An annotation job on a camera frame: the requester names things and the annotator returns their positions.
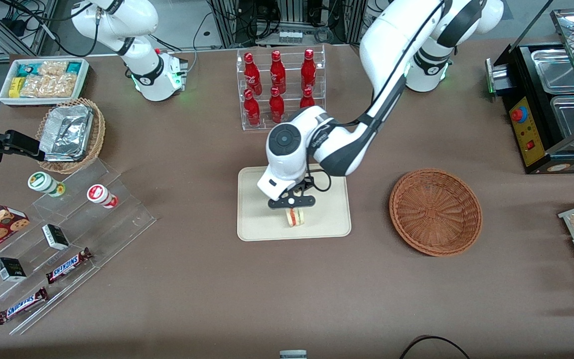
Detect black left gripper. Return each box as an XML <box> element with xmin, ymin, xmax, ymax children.
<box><xmin>267</xmin><ymin>178</ymin><xmax>316</xmax><ymax>217</ymax></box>

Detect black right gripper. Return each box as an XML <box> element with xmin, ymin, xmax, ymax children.
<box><xmin>0</xmin><ymin>130</ymin><xmax>47</xmax><ymax>163</ymax></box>

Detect cream plastic tray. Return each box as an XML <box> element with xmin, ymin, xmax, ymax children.
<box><xmin>237</xmin><ymin>165</ymin><xmax>352</xmax><ymax>242</ymax></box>

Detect wicker basket holding foil trays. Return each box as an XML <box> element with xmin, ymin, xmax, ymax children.
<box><xmin>35</xmin><ymin>98</ymin><xmax>106</xmax><ymax>175</ymax></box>

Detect round brown wicker basket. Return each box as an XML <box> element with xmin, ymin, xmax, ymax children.
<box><xmin>389</xmin><ymin>169</ymin><xmax>483</xmax><ymax>257</ymax></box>

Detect green lid cup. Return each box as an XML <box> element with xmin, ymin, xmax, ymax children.
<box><xmin>27</xmin><ymin>171</ymin><xmax>66</xmax><ymax>198</ymax></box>

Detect stacked aluminium foil trays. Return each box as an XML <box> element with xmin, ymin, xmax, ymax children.
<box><xmin>39</xmin><ymin>104</ymin><xmax>94</xmax><ymax>163</ymax></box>

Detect large clear cracker bag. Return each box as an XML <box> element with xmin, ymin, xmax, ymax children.
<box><xmin>20</xmin><ymin>74</ymin><xmax>77</xmax><ymax>99</ymax></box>

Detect clear acrylic bottle rack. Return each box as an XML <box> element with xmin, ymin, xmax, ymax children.
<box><xmin>236</xmin><ymin>44</ymin><xmax>327</xmax><ymax>132</ymax></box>

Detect small clear cracker bag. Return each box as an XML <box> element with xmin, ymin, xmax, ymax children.
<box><xmin>37</xmin><ymin>60</ymin><xmax>69</xmax><ymax>76</ymax></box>

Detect small black box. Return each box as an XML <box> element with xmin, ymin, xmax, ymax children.
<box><xmin>41</xmin><ymin>223</ymin><xmax>70</xmax><ymax>251</ymax></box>
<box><xmin>0</xmin><ymin>257</ymin><xmax>27</xmax><ymax>283</ymax></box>

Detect white plastic snack bin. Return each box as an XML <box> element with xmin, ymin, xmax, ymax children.
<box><xmin>0</xmin><ymin>58</ymin><xmax>90</xmax><ymax>107</ymax></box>

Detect red lid cup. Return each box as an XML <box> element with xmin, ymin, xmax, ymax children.
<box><xmin>86</xmin><ymin>184</ymin><xmax>119</xmax><ymax>209</ymax></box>

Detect snickers bar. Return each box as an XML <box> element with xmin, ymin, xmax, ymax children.
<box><xmin>45</xmin><ymin>247</ymin><xmax>94</xmax><ymax>285</ymax></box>
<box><xmin>0</xmin><ymin>287</ymin><xmax>49</xmax><ymax>326</ymax></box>

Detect clear acrylic stepped stand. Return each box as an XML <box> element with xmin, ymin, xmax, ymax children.
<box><xmin>0</xmin><ymin>158</ymin><xmax>157</xmax><ymax>336</ymax></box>

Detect black food warmer cabinet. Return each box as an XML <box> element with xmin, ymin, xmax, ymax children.
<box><xmin>485</xmin><ymin>7</ymin><xmax>574</xmax><ymax>175</ymax></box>

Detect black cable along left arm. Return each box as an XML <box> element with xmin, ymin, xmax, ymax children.
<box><xmin>304</xmin><ymin>0</ymin><xmax>447</xmax><ymax>194</ymax></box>

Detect black cable loop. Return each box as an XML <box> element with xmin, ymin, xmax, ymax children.
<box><xmin>399</xmin><ymin>335</ymin><xmax>472</xmax><ymax>359</ymax></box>

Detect aluminium frame rack with cables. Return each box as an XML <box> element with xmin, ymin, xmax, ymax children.
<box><xmin>206</xmin><ymin>0</ymin><xmax>392</xmax><ymax>46</ymax></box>

